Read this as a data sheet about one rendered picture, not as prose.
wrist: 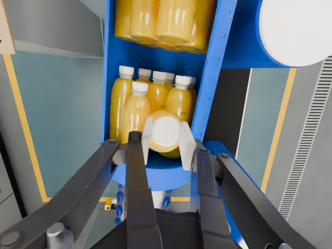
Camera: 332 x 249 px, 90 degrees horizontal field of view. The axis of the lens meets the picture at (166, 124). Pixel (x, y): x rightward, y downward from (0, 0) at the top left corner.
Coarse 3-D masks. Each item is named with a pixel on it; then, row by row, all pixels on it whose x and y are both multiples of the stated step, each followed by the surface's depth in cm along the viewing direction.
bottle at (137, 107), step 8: (128, 96) 42; (136, 96) 40; (144, 96) 41; (128, 104) 40; (136, 104) 39; (144, 104) 40; (128, 112) 40; (136, 112) 39; (144, 112) 40; (128, 120) 40; (136, 120) 40; (128, 128) 41; (136, 128) 41
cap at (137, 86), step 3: (132, 84) 40; (135, 84) 39; (138, 84) 39; (141, 84) 39; (144, 84) 39; (147, 84) 40; (132, 87) 40; (135, 87) 39; (138, 87) 39; (141, 87) 39; (144, 87) 40; (147, 87) 40; (138, 90) 40; (141, 90) 40; (144, 90) 40; (147, 90) 41
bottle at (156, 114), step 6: (150, 114) 27; (156, 114) 25; (162, 114) 25; (168, 114) 25; (174, 114) 26; (144, 120) 27; (180, 120) 26; (144, 126) 26; (150, 138) 24; (150, 144) 25; (156, 144) 24; (174, 144) 25; (156, 150) 26; (162, 150) 25; (168, 150) 26
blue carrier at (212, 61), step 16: (112, 0) 38; (224, 0) 29; (112, 16) 39; (224, 16) 31; (112, 32) 41; (224, 32) 33; (112, 48) 43; (128, 48) 49; (144, 48) 52; (160, 48) 54; (208, 48) 32; (224, 48) 36; (112, 64) 44; (128, 64) 51; (144, 64) 54; (160, 64) 55; (176, 64) 55; (192, 64) 52; (208, 64) 32; (112, 80) 46; (208, 80) 34; (208, 96) 36; (208, 112) 40; (192, 128) 37; (160, 160) 50; (176, 160) 52; (160, 176) 37; (176, 176) 39
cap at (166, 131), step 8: (160, 120) 21; (168, 120) 21; (176, 120) 21; (152, 128) 21; (160, 128) 21; (168, 128) 21; (176, 128) 21; (152, 136) 21; (160, 136) 21; (168, 136) 21; (176, 136) 21; (160, 144) 21; (168, 144) 21
